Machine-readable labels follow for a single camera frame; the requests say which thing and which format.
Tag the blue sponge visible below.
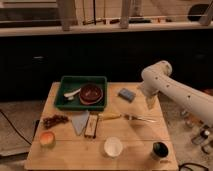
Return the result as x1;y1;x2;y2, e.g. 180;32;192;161
118;88;136;102

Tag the wooden handled fork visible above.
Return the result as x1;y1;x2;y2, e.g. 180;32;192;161
98;113;156;123

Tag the green plastic tray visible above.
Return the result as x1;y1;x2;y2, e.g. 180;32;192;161
54;76;107;111

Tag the dark green cup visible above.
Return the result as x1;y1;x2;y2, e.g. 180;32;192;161
152;142;169;158

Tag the white brush in tray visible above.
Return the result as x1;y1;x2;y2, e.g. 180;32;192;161
64;88;81;100

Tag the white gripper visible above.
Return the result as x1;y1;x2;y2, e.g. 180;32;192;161
138;83;158;110

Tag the bunch of dark grapes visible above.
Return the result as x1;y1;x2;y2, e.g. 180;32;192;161
43;115;69;129

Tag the light blue triangular cloth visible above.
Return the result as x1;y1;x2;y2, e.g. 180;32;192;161
71;110;89;135

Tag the orange peach fruit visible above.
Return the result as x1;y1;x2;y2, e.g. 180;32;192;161
39;131;55;148

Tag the white paper cup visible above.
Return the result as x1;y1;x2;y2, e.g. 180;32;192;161
104;137;123;158

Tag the black cable on floor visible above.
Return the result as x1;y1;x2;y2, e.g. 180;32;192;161
0;109;33;147

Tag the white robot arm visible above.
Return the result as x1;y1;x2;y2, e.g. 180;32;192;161
139;60;213;127

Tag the dark red bowl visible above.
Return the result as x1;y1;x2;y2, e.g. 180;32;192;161
79;83;103;105

